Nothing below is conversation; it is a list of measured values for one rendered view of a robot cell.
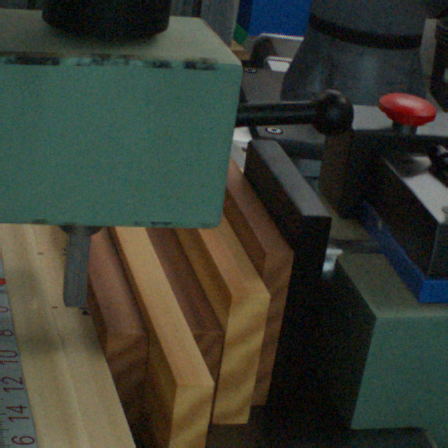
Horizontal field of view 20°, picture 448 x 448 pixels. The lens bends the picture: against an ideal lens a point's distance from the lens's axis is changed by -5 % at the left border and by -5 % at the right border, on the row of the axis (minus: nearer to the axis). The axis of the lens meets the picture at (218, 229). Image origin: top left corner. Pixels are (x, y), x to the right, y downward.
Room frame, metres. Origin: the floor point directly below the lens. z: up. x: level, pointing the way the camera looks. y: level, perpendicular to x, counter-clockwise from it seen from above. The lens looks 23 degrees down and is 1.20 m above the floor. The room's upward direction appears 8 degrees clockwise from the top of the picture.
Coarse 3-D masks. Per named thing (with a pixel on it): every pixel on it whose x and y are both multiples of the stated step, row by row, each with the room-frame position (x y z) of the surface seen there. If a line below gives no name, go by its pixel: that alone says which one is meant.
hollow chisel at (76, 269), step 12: (72, 240) 0.48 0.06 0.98; (84, 240) 0.48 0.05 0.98; (72, 252) 0.48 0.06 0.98; (84, 252) 0.48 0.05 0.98; (72, 264) 0.48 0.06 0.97; (84, 264) 0.48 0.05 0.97; (72, 276) 0.48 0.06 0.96; (84, 276) 0.48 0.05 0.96; (72, 288) 0.48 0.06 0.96; (84, 288) 0.48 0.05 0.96; (72, 300) 0.48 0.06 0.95; (84, 300) 0.48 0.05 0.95
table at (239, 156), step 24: (312, 384) 0.53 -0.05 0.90; (264, 408) 0.50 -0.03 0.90; (288, 408) 0.51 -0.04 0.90; (312, 408) 0.51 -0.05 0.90; (336, 408) 0.51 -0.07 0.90; (216, 432) 0.48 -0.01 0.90; (240, 432) 0.48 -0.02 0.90; (264, 432) 0.48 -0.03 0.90; (288, 432) 0.48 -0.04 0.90; (312, 432) 0.49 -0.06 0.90; (336, 432) 0.49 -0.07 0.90; (360, 432) 0.49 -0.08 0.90; (384, 432) 0.49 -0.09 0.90; (408, 432) 0.50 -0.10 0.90
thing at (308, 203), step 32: (256, 160) 0.57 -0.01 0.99; (288, 160) 0.57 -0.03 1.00; (256, 192) 0.57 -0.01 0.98; (288, 192) 0.53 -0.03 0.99; (288, 224) 0.52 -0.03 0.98; (320, 224) 0.51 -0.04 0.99; (320, 256) 0.51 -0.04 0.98; (288, 288) 0.51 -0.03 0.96; (320, 288) 0.55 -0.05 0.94; (288, 320) 0.51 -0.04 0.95; (288, 352) 0.51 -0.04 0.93; (288, 384) 0.51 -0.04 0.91
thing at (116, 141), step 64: (0, 64) 0.44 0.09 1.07; (64, 64) 0.45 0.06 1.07; (128, 64) 0.45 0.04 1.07; (192, 64) 0.46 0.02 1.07; (0, 128) 0.44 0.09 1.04; (64, 128) 0.45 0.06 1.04; (128, 128) 0.45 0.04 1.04; (192, 128) 0.46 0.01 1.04; (0, 192) 0.44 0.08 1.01; (64, 192) 0.45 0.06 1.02; (128, 192) 0.45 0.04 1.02; (192, 192) 0.46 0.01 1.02
